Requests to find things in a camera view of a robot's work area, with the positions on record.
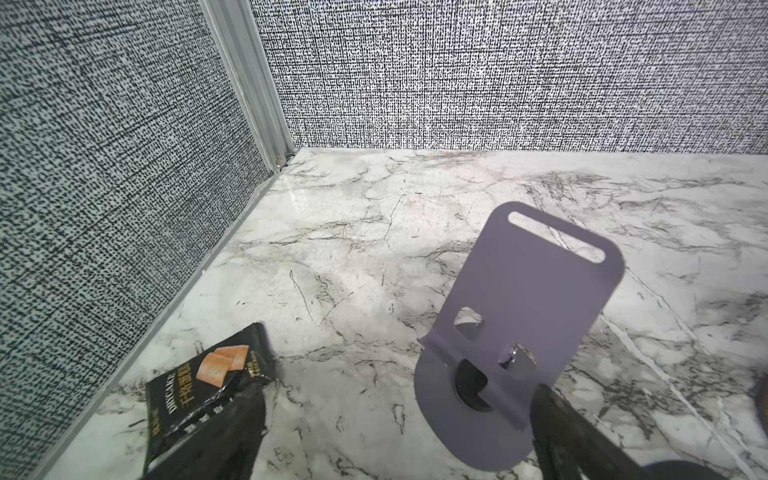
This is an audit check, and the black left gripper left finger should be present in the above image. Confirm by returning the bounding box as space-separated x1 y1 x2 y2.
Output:
142 385 266 479

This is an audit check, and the black snack packet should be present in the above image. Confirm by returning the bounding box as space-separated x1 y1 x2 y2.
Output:
142 323 277 475

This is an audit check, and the dark grey round stand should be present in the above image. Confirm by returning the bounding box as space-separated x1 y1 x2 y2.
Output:
643 460 726 480

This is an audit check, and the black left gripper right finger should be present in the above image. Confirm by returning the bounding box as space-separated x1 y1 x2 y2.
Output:
530 384 648 479

